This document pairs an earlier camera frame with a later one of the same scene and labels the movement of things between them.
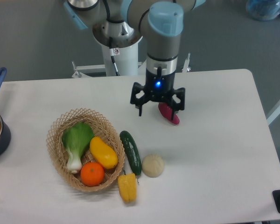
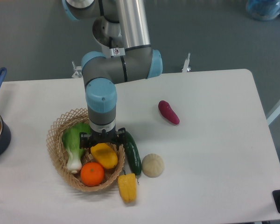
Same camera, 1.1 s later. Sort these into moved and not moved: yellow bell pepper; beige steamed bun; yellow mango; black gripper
Moved: black gripper
Not moved: yellow bell pepper; yellow mango; beige steamed bun
